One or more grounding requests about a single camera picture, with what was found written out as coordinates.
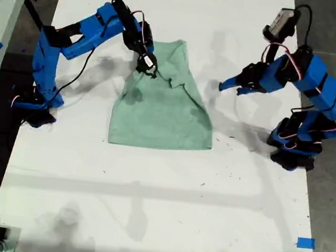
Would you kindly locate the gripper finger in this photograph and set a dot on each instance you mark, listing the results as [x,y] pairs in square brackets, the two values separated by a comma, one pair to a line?
[243,91]
[231,84]

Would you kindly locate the pale green t-shirt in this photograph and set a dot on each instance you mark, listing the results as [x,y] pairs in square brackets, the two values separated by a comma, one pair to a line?
[163,116]

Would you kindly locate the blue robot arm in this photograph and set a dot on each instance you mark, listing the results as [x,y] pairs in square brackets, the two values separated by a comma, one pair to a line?
[88,30]
[320,81]

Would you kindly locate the black stand leg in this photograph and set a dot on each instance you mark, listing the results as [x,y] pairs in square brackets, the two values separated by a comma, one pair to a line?
[36,17]

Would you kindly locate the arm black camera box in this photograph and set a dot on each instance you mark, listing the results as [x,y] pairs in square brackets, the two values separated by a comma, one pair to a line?
[282,22]
[148,62]

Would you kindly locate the camera black stalk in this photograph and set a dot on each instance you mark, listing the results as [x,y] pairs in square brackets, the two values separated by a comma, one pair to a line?
[273,53]

